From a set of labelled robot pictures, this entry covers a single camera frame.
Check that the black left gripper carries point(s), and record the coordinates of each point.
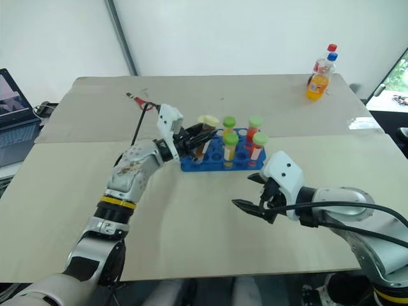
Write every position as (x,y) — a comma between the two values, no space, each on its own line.
(182,144)

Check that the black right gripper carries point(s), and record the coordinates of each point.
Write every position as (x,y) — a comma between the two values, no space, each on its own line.
(274,196)

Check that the brown test tube cream cap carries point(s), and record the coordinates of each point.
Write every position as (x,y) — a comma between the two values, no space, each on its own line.
(207,126)

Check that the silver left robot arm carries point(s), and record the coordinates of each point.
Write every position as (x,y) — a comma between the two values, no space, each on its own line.
(127,178)

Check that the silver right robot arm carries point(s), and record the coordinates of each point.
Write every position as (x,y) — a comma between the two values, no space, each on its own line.
(360,223)

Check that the yellow test tube green cap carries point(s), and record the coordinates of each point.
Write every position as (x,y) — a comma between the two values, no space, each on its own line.
(229,122)

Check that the blue test tube rack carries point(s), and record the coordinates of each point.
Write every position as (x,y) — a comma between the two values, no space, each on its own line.
(216,163)

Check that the red test tube green cap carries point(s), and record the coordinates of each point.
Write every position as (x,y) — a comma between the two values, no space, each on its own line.
(258,145)
(254,126)

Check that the pale yellow tube green cap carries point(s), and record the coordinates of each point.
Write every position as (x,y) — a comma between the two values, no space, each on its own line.
(230,146)

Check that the grey metal pole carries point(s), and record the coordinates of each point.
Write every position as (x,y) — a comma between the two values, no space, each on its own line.
(122,38)

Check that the orange soda bottle blue cap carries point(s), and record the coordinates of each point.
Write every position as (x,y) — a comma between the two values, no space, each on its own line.
(317,86)

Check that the dark round shape under table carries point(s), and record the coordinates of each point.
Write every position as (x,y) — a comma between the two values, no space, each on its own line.
(349,290)

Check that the cola bottle red cap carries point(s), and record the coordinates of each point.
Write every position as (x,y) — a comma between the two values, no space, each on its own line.
(322,63)

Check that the open laptop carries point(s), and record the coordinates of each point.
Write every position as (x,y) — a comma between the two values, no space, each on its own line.
(14,127)

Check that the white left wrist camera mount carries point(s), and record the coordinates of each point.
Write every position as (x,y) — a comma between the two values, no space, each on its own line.
(167,119)

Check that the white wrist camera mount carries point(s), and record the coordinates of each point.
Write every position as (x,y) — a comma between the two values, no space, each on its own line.
(283,173)
(167,119)

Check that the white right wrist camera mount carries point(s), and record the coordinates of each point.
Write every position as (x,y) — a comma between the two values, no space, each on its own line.
(283,173)

